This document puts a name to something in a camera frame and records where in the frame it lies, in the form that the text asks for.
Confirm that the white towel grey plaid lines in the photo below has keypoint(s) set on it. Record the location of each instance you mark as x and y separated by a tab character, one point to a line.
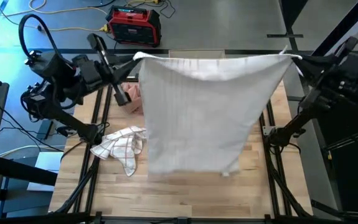
197	109

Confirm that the pink towel white stripes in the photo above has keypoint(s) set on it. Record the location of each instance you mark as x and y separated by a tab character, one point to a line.
133	96

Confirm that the red black power station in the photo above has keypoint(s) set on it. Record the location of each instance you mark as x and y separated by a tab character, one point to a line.
133	28

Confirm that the black floor stand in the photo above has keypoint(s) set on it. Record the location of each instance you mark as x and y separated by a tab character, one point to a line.
290	12

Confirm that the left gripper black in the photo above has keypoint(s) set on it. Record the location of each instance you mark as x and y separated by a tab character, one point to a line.
94	71

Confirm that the beige fabric storage box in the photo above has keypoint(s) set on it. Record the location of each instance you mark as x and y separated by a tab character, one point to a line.
197	53

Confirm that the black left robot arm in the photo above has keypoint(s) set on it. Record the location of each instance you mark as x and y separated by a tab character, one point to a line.
69	119

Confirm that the black power brick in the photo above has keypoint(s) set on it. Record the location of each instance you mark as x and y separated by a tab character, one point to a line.
45	129

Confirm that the white flat panel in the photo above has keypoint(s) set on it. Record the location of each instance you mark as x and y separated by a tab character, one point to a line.
46	165

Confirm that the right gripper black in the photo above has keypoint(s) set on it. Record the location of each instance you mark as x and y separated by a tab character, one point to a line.
346	68

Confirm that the white towel red check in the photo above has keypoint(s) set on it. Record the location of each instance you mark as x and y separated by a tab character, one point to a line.
119	146

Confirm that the black partition screen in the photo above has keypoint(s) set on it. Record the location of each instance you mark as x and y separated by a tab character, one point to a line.
353	174

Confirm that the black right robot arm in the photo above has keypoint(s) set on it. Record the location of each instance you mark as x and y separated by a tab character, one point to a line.
294	124

